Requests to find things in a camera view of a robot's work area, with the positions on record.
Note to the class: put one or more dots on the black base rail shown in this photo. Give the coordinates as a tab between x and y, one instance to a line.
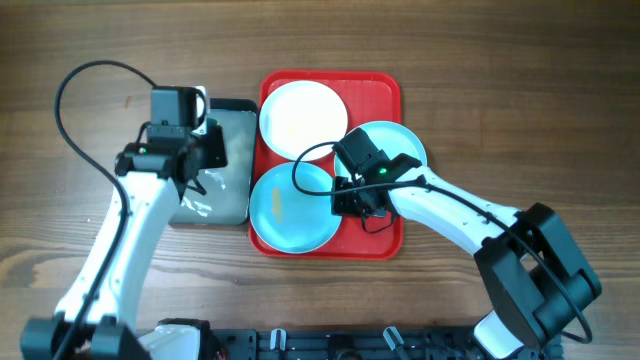
432	343

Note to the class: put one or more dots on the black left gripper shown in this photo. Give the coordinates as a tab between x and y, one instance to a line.
214	140

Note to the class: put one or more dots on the red plastic serving tray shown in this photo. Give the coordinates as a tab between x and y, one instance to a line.
368	96

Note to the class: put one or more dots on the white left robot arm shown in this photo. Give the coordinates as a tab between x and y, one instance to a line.
96	317

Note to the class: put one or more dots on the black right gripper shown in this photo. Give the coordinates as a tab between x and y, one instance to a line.
339	205

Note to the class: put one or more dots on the light blue plate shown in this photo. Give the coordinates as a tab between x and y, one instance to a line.
392	138
288	220

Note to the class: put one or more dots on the white round plate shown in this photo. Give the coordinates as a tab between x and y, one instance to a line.
301	114

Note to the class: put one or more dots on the grey metal wash tray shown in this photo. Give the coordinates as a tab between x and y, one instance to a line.
228	188

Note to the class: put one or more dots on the light blue plate front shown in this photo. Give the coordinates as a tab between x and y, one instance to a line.
288	220

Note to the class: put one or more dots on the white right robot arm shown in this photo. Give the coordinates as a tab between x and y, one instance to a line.
536	277

